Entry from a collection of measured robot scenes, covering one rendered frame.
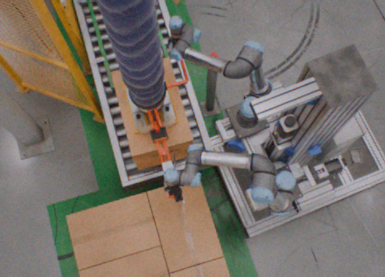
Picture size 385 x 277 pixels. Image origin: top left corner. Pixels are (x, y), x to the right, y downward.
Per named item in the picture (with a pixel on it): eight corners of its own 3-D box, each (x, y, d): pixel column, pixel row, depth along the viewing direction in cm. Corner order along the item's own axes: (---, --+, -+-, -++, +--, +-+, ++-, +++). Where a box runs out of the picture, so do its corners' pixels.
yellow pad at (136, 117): (122, 87, 330) (121, 83, 325) (137, 83, 331) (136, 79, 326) (134, 134, 321) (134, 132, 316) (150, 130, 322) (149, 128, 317)
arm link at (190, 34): (193, 50, 295) (176, 42, 296) (202, 35, 297) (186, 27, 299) (192, 44, 287) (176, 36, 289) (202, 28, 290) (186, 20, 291)
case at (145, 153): (118, 93, 371) (110, 71, 333) (171, 80, 374) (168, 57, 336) (139, 170, 355) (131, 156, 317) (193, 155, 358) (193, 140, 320)
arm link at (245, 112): (236, 116, 318) (237, 108, 305) (245, 98, 322) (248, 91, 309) (253, 125, 317) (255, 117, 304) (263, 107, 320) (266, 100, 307)
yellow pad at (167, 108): (151, 79, 331) (150, 76, 327) (165, 75, 332) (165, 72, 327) (164, 126, 322) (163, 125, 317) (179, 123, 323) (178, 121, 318)
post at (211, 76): (204, 105, 441) (207, 56, 345) (211, 104, 442) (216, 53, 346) (207, 112, 439) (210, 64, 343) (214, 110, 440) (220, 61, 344)
